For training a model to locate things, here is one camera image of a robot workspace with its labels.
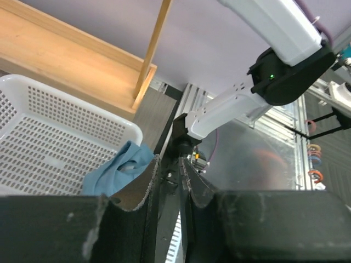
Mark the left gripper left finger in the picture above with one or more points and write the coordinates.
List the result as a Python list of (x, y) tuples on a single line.
[(120, 228)]

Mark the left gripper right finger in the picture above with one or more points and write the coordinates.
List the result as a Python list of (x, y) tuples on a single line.
[(260, 226)]

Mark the blue tank top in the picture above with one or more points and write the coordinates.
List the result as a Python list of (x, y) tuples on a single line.
[(125, 166)]

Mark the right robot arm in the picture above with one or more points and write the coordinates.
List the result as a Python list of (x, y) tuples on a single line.
[(299, 53)]

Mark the white plastic basket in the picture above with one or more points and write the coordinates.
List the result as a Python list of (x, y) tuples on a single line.
[(50, 140)]

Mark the wooden clothes rack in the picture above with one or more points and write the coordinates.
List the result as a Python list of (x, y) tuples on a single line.
[(39, 46)]

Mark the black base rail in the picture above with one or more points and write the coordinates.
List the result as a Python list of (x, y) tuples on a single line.
[(169, 201)]

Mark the white slotted cable duct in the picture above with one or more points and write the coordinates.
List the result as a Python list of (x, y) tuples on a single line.
[(173, 253)]

